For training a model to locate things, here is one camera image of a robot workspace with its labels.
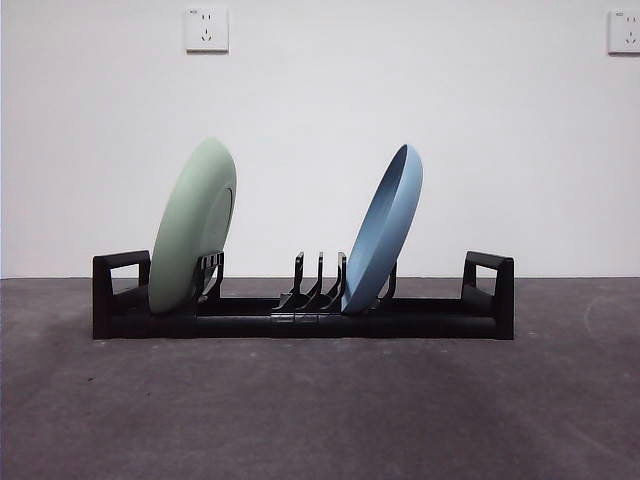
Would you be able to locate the blue round plate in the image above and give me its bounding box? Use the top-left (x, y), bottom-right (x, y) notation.
top-left (340, 143), bottom-right (425, 317)

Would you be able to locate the green round plate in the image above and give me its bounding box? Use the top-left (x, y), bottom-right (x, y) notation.
top-left (148, 138), bottom-right (238, 316)

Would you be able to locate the black plastic plate rack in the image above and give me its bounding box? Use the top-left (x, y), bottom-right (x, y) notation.
top-left (92, 249), bottom-right (515, 342)

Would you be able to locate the white wall socket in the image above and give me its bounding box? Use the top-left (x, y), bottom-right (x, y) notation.
top-left (607, 8), bottom-right (640, 56)
top-left (185, 6), bottom-right (230, 54)

